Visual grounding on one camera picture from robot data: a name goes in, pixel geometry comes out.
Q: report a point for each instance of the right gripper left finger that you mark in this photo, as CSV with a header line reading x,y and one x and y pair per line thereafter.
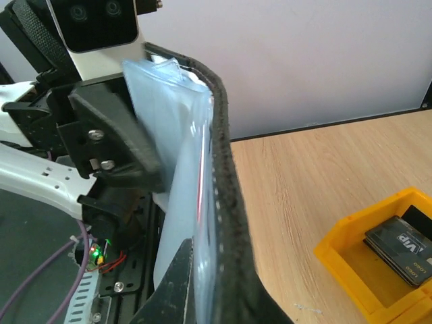
x,y
173,300

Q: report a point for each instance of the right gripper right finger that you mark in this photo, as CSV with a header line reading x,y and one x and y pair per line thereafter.
x,y
258,306

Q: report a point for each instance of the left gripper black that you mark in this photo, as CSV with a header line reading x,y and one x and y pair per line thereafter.
x,y
92,122

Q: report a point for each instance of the black VIP card stack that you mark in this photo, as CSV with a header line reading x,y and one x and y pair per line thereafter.
x,y
404,244

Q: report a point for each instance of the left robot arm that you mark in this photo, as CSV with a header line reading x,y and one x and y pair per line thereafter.
x,y
40,175

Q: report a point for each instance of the orange plastic sorting bin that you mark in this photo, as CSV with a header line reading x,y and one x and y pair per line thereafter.
x,y
380,294

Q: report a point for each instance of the white slotted cable duct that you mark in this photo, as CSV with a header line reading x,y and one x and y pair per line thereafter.
x,y
79,309

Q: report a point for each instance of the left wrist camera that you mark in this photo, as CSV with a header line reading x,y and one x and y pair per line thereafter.
x,y
100,34

